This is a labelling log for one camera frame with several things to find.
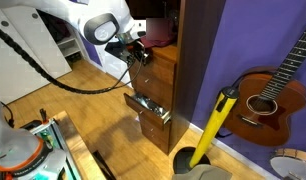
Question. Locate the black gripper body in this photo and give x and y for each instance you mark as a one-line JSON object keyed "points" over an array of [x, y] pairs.
{"points": [[136, 48]]}

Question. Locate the wooden drawer holding mixed clutter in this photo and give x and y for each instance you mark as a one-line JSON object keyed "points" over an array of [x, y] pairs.
{"points": [[159, 70]]}

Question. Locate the closed wooden drawer small knob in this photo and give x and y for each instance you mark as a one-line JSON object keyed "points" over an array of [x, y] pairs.
{"points": [[153, 88]]}

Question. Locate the wooden drawer with shiny contents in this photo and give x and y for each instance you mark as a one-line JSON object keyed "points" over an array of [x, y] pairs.
{"points": [[139, 108]]}

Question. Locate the dark wooden chest of drawers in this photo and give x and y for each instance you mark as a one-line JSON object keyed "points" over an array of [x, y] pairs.
{"points": [[196, 66]]}

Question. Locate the lowest wooden drawer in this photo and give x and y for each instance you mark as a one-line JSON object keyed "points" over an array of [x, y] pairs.
{"points": [[156, 135]]}

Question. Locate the white closet shelf unit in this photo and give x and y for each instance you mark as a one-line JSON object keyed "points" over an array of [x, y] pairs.
{"points": [[71, 46]]}

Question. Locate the yellow pole with black base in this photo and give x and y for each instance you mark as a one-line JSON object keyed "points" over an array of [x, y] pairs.
{"points": [[214, 123]]}

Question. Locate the white closet sliding door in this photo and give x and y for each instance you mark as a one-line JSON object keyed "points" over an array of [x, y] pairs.
{"points": [[36, 40], [9, 73]]}

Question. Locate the light wooden robot table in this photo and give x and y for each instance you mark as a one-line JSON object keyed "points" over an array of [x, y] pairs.
{"points": [[76, 143]]}

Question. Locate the black flat floor object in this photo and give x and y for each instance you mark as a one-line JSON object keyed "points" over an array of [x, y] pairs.
{"points": [[103, 165]]}

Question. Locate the brown acoustic guitar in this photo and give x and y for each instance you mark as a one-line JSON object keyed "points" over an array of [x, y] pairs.
{"points": [[269, 120]]}

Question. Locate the banjo with white head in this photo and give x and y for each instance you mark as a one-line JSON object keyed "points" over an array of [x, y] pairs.
{"points": [[289, 166]]}

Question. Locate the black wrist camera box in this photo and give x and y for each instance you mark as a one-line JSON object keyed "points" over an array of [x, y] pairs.
{"points": [[118, 50]]}

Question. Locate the aluminium frame electronics box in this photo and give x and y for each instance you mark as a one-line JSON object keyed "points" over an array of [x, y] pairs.
{"points": [[59, 140]]}

